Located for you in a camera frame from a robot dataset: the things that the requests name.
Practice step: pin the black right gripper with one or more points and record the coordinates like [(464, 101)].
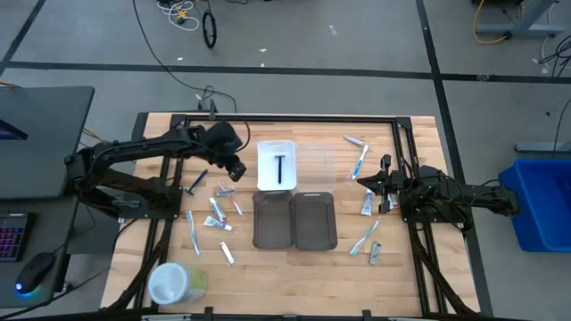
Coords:
[(386, 196)]

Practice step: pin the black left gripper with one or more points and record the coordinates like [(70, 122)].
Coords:
[(223, 140)]

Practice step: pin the blue disposable razor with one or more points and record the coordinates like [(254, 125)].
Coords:
[(197, 180)]

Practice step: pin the small grey nail clipper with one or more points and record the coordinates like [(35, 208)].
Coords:
[(224, 192)]

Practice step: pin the black comb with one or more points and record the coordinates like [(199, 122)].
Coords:
[(280, 171)]

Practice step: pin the red white toothpaste tube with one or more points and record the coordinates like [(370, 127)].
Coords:
[(393, 203), (218, 209)]

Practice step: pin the white blue toothpaste tube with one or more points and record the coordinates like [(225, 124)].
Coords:
[(366, 204), (216, 223)]

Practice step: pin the blue toothbrush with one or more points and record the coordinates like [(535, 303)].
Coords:
[(359, 161), (193, 234)]

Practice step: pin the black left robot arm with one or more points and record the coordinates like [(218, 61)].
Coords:
[(143, 145)]

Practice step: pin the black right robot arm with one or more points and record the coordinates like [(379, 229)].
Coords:
[(468, 194)]

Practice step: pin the green toothbrush in wrapper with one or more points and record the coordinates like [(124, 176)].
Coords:
[(366, 236)]

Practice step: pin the clear plastic bin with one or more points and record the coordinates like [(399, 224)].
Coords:
[(316, 167)]

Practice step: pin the white plastic bin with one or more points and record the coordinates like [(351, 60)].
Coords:
[(267, 178)]

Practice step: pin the grey translucent bin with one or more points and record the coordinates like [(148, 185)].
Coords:
[(272, 223), (314, 223)]

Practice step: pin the disinfecting wipes canister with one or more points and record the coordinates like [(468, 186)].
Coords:
[(174, 283)]

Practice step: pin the grey desk foot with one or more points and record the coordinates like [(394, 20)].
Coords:
[(540, 147)]

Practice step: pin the blue storage tote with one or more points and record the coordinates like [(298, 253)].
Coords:
[(544, 200)]

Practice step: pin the desk with grey legs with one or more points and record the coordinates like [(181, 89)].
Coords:
[(522, 30)]

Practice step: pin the dark monitor screen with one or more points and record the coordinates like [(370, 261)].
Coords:
[(9, 131)]

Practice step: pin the black computer mouse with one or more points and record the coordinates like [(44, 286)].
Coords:
[(35, 269)]

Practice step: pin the black keyboard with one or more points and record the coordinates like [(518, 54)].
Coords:
[(13, 236)]

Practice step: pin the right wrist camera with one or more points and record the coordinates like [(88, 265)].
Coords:
[(398, 180)]

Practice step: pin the black frame clamp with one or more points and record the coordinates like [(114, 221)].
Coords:
[(367, 314), (208, 312), (212, 109)]

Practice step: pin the black aluminium rig frame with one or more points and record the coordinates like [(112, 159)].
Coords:
[(290, 118)]

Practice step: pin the silver aluminium bracket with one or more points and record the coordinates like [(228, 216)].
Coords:
[(167, 317), (408, 319)]

